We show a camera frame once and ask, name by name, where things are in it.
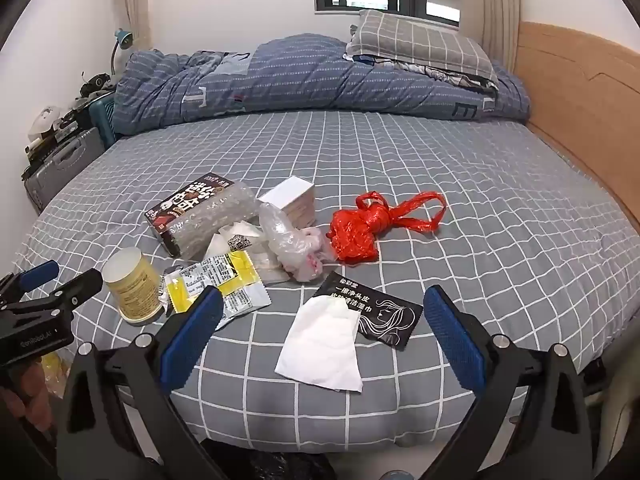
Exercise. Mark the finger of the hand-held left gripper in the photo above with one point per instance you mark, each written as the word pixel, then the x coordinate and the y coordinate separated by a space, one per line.
pixel 37 275
pixel 75 287

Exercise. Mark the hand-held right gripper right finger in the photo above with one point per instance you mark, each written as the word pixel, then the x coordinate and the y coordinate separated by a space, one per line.
pixel 452 332

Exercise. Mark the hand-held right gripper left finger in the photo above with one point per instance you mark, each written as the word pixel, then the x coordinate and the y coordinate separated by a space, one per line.
pixel 197 325

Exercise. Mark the yellow snack wrapper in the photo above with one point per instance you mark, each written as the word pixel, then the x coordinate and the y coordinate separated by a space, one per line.
pixel 235 275

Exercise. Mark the brown cookie box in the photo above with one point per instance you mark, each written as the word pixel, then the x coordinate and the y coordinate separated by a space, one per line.
pixel 172 205

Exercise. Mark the small white box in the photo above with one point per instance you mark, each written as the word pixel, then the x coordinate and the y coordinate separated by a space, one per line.
pixel 285 192

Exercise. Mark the trash bin with black bag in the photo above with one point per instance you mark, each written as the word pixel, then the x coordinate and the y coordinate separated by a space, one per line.
pixel 280 467

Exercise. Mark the person's left hand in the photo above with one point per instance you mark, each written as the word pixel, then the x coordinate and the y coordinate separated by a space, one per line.
pixel 27 400

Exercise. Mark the yellow plastic bag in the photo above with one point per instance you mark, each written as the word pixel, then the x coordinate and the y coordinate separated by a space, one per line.
pixel 55 370

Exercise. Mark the yellow paper cup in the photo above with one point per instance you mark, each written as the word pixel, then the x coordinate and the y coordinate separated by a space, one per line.
pixel 132 285

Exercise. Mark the black wet wipe packet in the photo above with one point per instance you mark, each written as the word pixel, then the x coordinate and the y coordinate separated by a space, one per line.
pixel 387 315

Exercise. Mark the small clear packet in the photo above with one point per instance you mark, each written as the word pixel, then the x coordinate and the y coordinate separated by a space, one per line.
pixel 265 266

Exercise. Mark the clear packet with printed code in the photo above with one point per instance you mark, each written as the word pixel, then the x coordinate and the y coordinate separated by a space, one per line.
pixel 240 240

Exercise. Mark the clear bubble wrap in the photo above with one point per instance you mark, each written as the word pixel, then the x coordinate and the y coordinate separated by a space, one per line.
pixel 210 222

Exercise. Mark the grey suitcase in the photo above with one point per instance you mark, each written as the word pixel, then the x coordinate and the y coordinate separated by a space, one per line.
pixel 65 160

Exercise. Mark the crumpled clear plastic bag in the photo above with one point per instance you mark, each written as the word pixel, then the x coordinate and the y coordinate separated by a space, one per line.
pixel 282 240

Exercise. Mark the white tissue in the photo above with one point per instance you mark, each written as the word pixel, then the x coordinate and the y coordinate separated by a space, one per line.
pixel 320 345

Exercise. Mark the red plastic bag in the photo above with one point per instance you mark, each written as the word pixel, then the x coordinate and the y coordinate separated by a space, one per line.
pixel 355 232

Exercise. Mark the mattress with grey checked sheet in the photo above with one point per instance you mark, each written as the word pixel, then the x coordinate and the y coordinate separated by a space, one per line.
pixel 450 185

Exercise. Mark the white gadget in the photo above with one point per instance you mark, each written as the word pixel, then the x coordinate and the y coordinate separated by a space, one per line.
pixel 42 119

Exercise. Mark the teal suitcase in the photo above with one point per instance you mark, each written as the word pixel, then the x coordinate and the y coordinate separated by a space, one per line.
pixel 104 115

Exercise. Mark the black gadget pile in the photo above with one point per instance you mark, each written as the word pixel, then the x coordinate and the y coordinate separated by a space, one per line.
pixel 94 85

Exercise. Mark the teal desk lamp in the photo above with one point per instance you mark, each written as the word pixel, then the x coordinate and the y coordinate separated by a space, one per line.
pixel 123 38

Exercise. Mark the patterned pillow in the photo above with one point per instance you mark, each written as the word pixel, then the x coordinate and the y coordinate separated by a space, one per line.
pixel 450 74

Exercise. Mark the blue striped quilt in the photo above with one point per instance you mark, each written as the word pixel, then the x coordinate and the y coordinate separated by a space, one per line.
pixel 300 80

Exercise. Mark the grey checked bed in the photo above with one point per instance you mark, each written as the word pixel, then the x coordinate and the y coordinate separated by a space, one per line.
pixel 575 90

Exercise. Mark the grey checked pillow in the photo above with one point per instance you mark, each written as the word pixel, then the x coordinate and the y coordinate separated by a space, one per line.
pixel 420 40

